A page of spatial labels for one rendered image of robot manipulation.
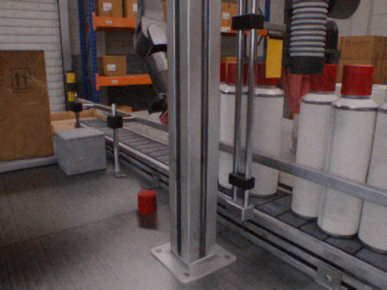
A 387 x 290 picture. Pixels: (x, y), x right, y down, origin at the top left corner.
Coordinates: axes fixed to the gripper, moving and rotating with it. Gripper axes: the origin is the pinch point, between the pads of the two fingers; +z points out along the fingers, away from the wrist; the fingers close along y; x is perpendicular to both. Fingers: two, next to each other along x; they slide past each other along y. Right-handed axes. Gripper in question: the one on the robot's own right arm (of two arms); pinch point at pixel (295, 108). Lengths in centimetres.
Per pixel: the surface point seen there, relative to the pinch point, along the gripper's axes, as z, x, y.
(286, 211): 13.6, 7.6, -5.8
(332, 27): -14.6, -21.6, 8.3
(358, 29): -60, -457, 235
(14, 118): 6, 35, 55
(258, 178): 10.3, 7.6, 0.1
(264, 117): 0.8, 7.5, 0.0
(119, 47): -26, -150, 430
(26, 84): -2, 31, 54
